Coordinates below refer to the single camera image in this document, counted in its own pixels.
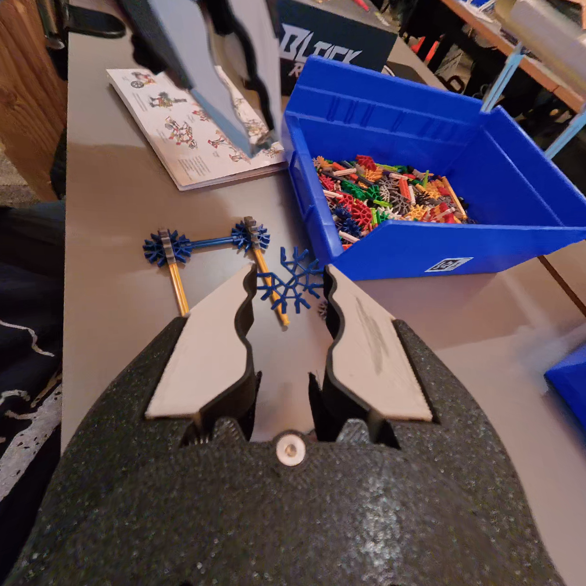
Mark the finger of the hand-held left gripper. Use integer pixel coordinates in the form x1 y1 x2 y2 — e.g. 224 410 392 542
146 0 257 158
226 0 284 138

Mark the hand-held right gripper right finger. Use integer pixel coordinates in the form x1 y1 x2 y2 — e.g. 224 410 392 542
323 265 433 423

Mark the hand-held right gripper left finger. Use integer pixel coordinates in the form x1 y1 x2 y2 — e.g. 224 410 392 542
146 263 259 421

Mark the blue grey connector hub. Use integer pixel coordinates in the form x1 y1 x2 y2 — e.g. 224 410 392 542
230 216 271 253
143 228 192 267

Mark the blue plastic bin with pieces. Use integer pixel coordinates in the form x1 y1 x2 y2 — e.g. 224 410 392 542
281 55 586 281

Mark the black desk clamp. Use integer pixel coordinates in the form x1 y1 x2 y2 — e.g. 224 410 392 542
60 9 126 39

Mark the white instruction booklet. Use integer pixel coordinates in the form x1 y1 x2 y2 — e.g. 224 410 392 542
106 66 289 192

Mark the black printed cardboard box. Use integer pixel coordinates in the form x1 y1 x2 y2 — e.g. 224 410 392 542
275 0 399 97

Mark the wooden cabinet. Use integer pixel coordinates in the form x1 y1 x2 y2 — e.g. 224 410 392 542
0 0 69 202

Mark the orange striped cone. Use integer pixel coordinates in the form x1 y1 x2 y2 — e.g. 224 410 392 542
412 37 440 62

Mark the pile of colourful construction pieces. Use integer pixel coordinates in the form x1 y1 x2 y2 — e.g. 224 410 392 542
313 155 470 250

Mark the person's dark printed t-shirt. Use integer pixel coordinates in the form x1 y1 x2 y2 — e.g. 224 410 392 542
0 201 67 568

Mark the empty blue plastic bin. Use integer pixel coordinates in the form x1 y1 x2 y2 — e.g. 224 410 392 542
544 343 586 417

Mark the wooden work table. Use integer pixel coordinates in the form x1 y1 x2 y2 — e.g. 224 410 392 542
442 0 586 113

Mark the light blue metal frame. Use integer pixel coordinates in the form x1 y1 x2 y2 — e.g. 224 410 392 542
481 43 586 158

